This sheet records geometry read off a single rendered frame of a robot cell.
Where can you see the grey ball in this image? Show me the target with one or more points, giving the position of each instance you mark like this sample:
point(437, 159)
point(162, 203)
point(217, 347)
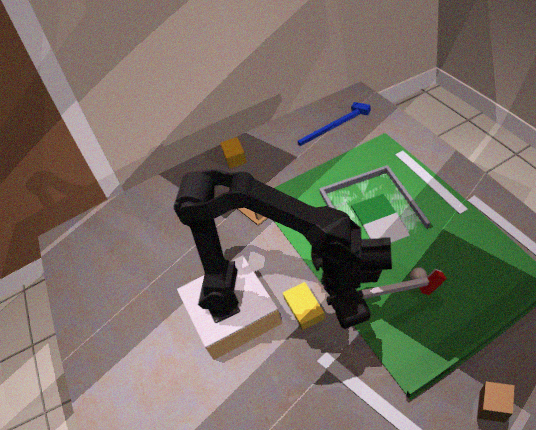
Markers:
point(418, 273)

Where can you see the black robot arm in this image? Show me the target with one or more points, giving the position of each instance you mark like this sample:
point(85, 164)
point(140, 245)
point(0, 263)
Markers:
point(332, 234)

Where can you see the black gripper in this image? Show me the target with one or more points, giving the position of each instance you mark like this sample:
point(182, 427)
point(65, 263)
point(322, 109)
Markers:
point(349, 308)

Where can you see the blue golf putter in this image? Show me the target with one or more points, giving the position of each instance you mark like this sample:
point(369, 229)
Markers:
point(356, 109)

